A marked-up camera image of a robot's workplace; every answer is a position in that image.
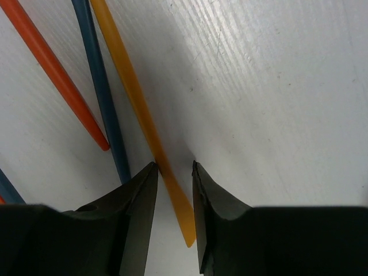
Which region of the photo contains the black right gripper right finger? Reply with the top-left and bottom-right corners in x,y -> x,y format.
192,162 -> 367,275

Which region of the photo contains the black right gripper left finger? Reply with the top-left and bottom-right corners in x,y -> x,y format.
1,162 -> 158,275

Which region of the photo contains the yellow plastic knife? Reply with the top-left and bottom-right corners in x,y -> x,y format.
90,1 -> 196,248

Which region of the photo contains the blue chopstick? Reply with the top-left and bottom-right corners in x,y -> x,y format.
0,170 -> 26,204

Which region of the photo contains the blue plastic knife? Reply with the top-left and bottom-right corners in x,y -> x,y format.
72,1 -> 131,184

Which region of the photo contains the orange plastic knife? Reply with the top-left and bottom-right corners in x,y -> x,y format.
1,1 -> 110,151

